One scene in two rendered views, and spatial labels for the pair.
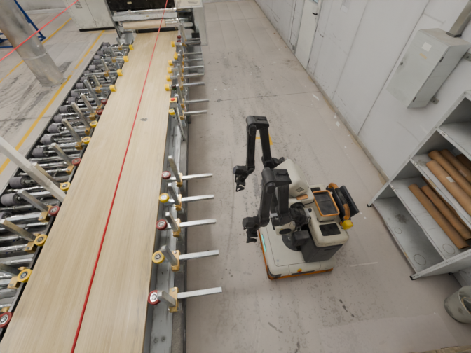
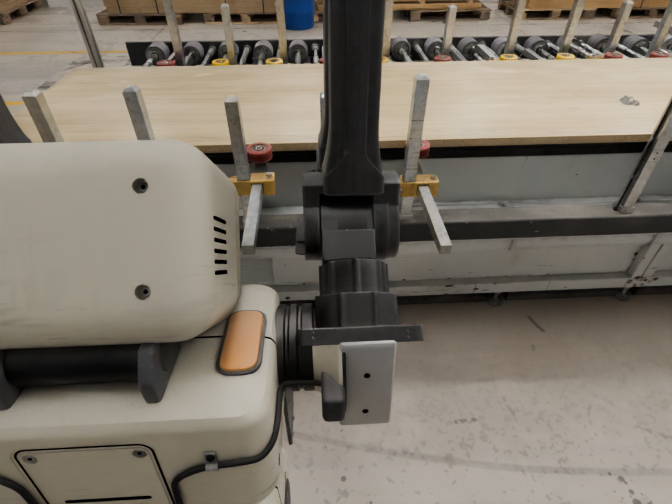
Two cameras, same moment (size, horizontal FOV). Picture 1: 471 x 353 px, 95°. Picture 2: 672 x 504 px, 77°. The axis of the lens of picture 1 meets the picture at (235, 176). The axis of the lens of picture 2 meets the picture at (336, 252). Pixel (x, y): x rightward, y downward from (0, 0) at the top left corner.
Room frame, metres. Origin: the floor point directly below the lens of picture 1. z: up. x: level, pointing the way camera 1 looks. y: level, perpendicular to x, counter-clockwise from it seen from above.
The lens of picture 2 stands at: (1.07, -0.62, 1.53)
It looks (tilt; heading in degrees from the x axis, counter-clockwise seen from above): 41 degrees down; 93
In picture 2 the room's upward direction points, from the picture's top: straight up
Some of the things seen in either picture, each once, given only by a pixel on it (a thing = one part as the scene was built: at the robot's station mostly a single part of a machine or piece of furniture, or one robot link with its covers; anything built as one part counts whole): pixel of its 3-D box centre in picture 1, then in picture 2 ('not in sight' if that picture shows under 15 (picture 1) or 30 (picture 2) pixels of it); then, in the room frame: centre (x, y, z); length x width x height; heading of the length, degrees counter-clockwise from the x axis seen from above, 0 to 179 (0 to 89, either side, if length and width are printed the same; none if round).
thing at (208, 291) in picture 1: (188, 294); not in sight; (0.30, 0.34, 0.83); 0.43 x 0.03 x 0.04; 96
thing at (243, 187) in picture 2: (176, 227); (252, 184); (0.77, 0.48, 0.84); 0.14 x 0.06 x 0.05; 6
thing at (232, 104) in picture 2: (175, 229); (243, 176); (0.75, 0.47, 0.87); 0.04 x 0.04 x 0.48; 6
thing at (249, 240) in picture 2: (188, 224); (255, 201); (0.79, 0.39, 0.84); 0.43 x 0.03 x 0.04; 96
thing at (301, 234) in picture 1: (287, 227); not in sight; (0.81, -0.43, 0.68); 0.28 x 0.27 x 0.25; 6
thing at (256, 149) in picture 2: (162, 227); (260, 162); (0.77, 0.58, 0.85); 0.08 x 0.08 x 0.11
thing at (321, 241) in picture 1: (312, 222); not in sight; (0.90, -0.68, 0.59); 0.55 x 0.34 x 0.83; 6
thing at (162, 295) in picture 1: (171, 302); (68, 173); (0.25, 0.42, 0.89); 0.04 x 0.04 x 0.48; 6
